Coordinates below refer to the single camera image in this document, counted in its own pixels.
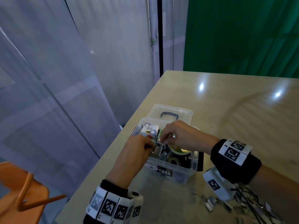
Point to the person's right hand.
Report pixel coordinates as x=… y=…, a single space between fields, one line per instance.
x=187 y=136

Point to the person's left hand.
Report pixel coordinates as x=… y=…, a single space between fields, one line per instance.
x=133 y=156

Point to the small white staple box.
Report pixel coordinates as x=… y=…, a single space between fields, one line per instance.
x=150 y=129

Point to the transparent storage box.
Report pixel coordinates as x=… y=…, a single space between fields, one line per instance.
x=175 y=172

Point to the pile of metal staple strips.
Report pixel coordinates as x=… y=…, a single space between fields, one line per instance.
x=247 y=198

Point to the person's right forearm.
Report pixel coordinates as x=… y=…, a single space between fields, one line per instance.
x=278 y=196

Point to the transparent box lid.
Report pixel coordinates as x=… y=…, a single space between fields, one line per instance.
x=156 y=109

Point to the green curtain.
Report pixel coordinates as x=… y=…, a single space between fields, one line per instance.
x=243 y=35

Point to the orange chair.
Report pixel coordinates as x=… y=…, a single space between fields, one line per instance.
x=21 y=193

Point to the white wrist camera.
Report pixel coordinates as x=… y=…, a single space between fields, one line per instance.
x=216 y=184
x=135 y=207

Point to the black window post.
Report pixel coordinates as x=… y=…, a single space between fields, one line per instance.
x=160 y=37

